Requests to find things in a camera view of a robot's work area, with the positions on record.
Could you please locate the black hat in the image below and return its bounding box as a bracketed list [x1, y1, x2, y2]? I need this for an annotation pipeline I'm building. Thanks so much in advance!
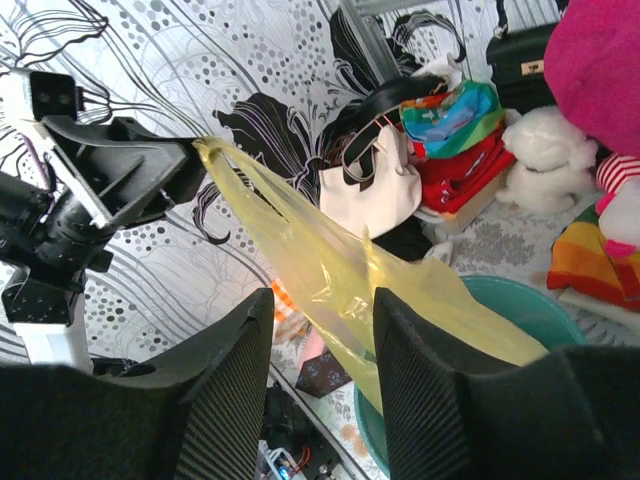
[320, 74, 448, 159]

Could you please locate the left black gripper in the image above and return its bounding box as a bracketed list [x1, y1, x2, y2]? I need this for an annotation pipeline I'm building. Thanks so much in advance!
[27, 117, 205, 228]

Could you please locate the orange checkered cloth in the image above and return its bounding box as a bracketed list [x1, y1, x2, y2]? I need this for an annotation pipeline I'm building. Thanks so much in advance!
[271, 279, 305, 344]

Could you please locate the pink cloth roll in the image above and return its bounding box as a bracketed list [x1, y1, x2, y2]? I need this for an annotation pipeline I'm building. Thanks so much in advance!
[298, 328, 327, 370]

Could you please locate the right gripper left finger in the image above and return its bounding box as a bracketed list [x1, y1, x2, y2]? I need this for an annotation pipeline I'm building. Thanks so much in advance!
[1, 288, 274, 479]

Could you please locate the rainbow striped cloth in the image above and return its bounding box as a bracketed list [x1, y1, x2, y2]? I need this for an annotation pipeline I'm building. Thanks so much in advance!
[546, 205, 639, 312]

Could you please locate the yellow plastic trash bag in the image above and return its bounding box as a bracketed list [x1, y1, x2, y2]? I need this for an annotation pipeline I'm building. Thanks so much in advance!
[194, 137, 547, 409]

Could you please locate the colourful striped cloth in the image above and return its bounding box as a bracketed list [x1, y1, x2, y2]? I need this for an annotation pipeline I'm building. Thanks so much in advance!
[400, 81, 505, 159]

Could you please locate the teal plastic trash bin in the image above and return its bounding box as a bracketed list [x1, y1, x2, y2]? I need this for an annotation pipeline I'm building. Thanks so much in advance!
[354, 275, 587, 479]

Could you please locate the black leather handbag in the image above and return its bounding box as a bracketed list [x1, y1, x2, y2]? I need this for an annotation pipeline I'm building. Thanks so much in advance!
[486, 0, 557, 114]

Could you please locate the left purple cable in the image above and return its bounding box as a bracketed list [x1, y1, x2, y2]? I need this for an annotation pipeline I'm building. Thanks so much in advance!
[24, 139, 56, 191]

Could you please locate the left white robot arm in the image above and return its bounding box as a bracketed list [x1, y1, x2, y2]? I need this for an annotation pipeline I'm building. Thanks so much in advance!
[1, 115, 205, 374]

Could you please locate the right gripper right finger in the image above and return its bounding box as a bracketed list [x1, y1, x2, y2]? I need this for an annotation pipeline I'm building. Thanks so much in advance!
[373, 288, 639, 479]

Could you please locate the white fluffy plush lamb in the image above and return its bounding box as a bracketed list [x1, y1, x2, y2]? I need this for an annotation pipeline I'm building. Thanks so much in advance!
[496, 106, 598, 214]

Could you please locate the magenta felt bag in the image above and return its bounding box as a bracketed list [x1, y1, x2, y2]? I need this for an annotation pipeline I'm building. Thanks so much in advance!
[544, 0, 639, 156]

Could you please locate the cream canvas tote bag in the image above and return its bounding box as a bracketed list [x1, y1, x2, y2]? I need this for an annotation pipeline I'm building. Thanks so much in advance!
[319, 126, 422, 239]

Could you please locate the pink white plush doll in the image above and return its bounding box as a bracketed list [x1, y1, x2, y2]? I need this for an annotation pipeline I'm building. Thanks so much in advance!
[596, 153, 639, 258]

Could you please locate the red garment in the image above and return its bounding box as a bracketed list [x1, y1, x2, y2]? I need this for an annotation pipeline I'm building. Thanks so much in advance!
[417, 124, 515, 214]

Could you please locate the dark patterned necktie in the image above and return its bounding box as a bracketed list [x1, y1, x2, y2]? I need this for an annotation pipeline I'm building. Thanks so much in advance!
[295, 350, 352, 398]

